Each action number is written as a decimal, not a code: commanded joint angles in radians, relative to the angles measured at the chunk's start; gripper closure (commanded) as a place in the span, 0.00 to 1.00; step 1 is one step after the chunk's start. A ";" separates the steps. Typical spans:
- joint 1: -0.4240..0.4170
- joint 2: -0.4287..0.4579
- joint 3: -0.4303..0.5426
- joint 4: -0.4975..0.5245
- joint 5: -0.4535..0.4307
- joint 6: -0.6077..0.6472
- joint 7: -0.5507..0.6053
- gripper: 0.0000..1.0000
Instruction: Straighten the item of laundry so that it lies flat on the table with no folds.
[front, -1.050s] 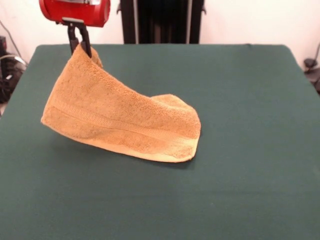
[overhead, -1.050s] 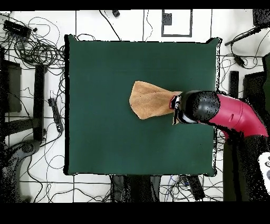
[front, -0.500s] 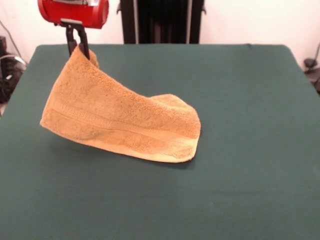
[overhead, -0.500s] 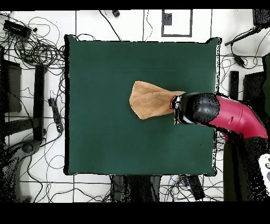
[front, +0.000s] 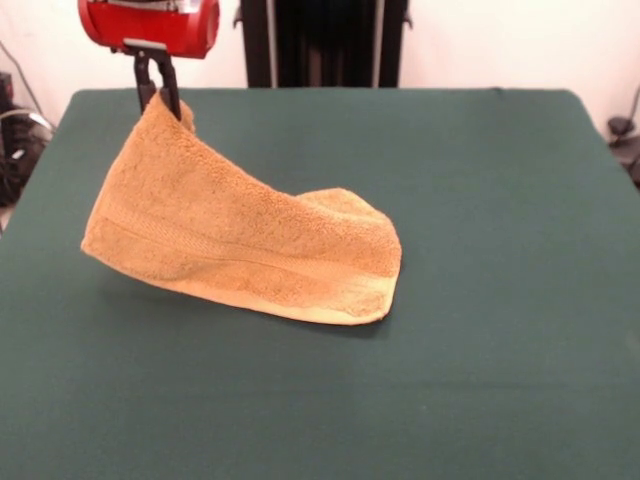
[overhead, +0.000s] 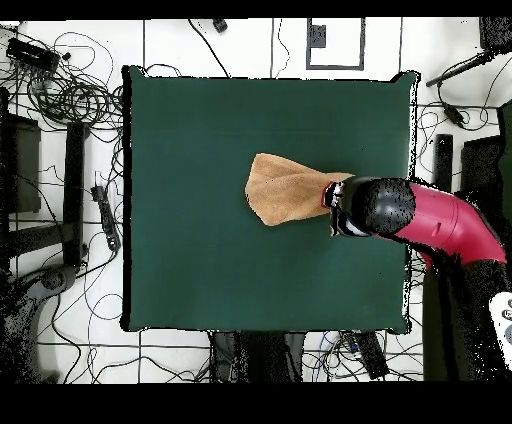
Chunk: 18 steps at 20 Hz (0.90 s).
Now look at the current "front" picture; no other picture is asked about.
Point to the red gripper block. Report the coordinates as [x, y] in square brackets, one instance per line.
[150, 30]

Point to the tan terry towel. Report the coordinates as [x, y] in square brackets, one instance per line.
[225, 240]

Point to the small black box red light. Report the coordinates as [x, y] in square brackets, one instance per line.
[5, 90]

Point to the dark green tablecloth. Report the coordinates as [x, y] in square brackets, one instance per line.
[450, 350]

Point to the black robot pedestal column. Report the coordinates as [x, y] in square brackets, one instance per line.
[325, 45]

